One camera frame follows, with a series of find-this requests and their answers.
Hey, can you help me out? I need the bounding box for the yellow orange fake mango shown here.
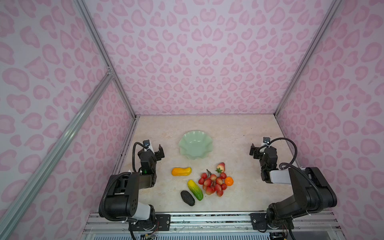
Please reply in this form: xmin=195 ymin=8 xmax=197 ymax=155
xmin=172 ymin=167 xmax=192 ymax=177

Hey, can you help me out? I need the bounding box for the red fake strawberry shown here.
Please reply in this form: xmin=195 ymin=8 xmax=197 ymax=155
xmin=216 ymin=163 xmax=225 ymax=174

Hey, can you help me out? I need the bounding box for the small fake orange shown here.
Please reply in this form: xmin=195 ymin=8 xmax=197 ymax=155
xmin=225 ymin=177 xmax=234 ymax=187

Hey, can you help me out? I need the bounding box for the dark fake avocado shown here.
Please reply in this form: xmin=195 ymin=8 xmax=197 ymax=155
xmin=181 ymin=191 xmax=196 ymax=207

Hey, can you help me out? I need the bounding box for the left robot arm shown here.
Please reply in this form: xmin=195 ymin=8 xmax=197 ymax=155
xmin=99 ymin=140 xmax=165 ymax=231

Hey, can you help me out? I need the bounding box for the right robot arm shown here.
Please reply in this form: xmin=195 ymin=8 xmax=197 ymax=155
xmin=250 ymin=143 xmax=337 ymax=233

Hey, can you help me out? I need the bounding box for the green scalloped fruit bowl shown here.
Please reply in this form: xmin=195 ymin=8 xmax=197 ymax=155
xmin=179 ymin=130 xmax=213 ymax=160

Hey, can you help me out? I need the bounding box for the red fake grape bunch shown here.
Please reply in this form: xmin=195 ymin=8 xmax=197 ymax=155
xmin=198 ymin=168 xmax=228 ymax=197

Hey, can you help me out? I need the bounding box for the left diagonal aluminium strut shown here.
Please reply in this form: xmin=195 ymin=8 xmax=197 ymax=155
xmin=1 ymin=73 xmax=114 ymax=240

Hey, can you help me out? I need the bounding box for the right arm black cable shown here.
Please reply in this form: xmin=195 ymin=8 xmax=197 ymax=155
xmin=269 ymin=137 xmax=298 ymax=170

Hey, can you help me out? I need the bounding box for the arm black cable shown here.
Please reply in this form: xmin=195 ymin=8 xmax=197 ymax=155
xmin=131 ymin=141 xmax=147 ymax=173
xmin=269 ymin=137 xmax=298 ymax=170

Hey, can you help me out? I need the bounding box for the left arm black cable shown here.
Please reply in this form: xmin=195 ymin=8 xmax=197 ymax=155
xmin=131 ymin=141 xmax=147 ymax=173

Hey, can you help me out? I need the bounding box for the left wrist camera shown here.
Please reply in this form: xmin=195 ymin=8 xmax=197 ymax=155
xmin=143 ymin=140 xmax=155 ymax=153

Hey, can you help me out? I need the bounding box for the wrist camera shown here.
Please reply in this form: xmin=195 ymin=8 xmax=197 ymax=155
xmin=143 ymin=140 xmax=155 ymax=153
xmin=263 ymin=137 xmax=271 ymax=145

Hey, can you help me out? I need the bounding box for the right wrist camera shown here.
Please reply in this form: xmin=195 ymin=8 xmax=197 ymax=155
xmin=263 ymin=137 xmax=271 ymax=145

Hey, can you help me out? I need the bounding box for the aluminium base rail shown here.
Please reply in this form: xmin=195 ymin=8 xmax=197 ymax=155
xmin=81 ymin=211 xmax=345 ymax=240

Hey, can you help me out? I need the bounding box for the left corner aluminium post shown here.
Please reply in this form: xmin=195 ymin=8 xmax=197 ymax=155
xmin=74 ymin=0 xmax=137 ymax=120

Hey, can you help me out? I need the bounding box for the corner aluminium post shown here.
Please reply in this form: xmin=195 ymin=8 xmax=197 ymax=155
xmin=74 ymin=0 xmax=137 ymax=120
xmin=274 ymin=0 xmax=344 ymax=119

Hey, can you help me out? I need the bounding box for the right corner aluminium post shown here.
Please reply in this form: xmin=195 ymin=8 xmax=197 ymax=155
xmin=274 ymin=0 xmax=344 ymax=119

